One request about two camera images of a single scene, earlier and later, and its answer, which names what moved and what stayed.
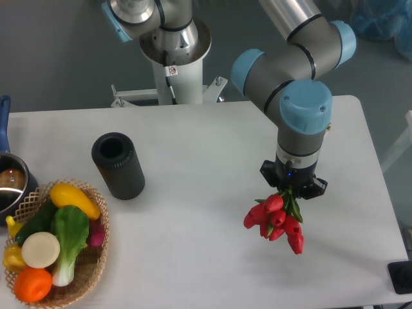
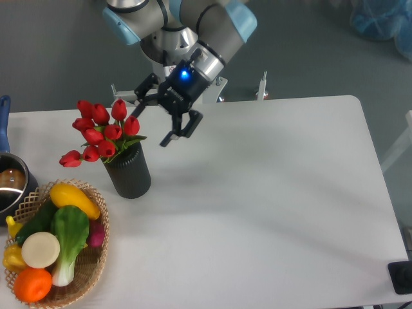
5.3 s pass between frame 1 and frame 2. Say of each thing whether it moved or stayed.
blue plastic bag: stayed
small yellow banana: stayed
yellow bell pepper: stayed
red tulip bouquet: moved
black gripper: moved
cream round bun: stayed
